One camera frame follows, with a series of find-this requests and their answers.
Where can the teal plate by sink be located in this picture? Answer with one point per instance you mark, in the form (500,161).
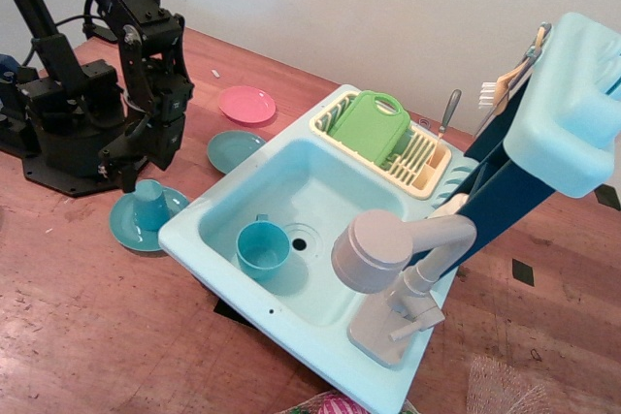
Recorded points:
(228,149)

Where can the white bristle brush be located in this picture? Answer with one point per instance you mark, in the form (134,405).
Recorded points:
(487,94)

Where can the teal cup in sink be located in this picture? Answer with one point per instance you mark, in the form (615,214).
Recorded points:
(263,247)

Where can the pink plate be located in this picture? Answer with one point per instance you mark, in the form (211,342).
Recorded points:
(246,104)

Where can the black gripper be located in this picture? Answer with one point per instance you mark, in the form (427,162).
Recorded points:
(146,126)

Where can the teal plate under cup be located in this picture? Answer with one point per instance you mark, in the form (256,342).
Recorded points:
(129,234)

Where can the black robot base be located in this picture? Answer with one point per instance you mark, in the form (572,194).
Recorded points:
(51,123)

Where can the teal upside-down cup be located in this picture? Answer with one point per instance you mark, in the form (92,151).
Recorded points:
(149,205)

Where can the dark blue shelf post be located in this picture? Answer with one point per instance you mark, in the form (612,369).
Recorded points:
(499,192)

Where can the grey toy faucet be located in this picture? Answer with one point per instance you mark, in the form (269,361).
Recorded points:
(396,264)

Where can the light blue top shelf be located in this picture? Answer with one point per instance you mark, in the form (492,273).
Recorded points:
(569,116)

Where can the green cutting board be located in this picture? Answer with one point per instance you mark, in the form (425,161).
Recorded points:
(371,126)

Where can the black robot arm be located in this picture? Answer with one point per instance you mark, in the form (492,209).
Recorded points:
(147,36)

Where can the grey handled utensil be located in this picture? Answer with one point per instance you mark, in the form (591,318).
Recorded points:
(450,109)

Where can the white mesh bag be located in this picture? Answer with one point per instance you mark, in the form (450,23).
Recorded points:
(495,387)

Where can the cream dish rack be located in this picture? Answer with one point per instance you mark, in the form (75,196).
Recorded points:
(414,165)

